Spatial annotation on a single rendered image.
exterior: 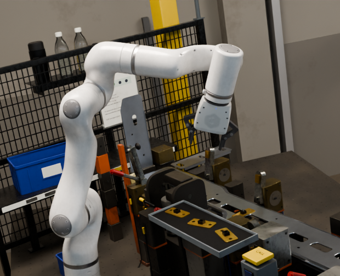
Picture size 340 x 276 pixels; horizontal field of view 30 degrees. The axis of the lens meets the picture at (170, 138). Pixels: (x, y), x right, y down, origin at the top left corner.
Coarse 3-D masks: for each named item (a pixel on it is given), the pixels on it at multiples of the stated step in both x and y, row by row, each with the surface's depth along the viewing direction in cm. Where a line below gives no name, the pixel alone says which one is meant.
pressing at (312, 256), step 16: (192, 176) 271; (208, 192) 252; (224, 192) 250; (208, 208) 239; (240, 208) 234; (256, 208) 232; (288, 224) 216; (304, 224) 215; (320, 240) 202; (336, 240) 200; (304, 256) 194; (320, 256) 193
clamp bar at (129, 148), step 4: (136, 144) 254; (128, 148) 252; (132, 148) 251; (128, 152) 252; (132, 152) 252; (136, 152) 252; (132, 156) 252; (136, 156) 253; (132, 160) 254; (136, 160) 253; (132, 164) 256; (136, 164) 253; (140, 164) 255; (136, 168) 254; (140, 168) 255; (136, 172) 256; (140, 172) 255; (136, 176) 258; (140, 176) 256; (144, 176) 257; (140, 180) 256
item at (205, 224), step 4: (192, 220) 192; (196, 220) 192; (200, 220) 190; (204, 220) 189; (188, 224) 190; (192, 224) 190; (196, 224) 189; (200, 224) 189; (204, 224) 188; (208, 224) 188; (212, 224) 188; (208, 228) 186
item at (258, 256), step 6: (246, 252) 169; (252, 252) 169; (258, 252) 168; (264, 252) 168; (270, 252) 167; (246, 258) 167; (252, 258) 166; (258, 258) 165; (264, 258) 165; (270, 258) 166; (258, 264) 164
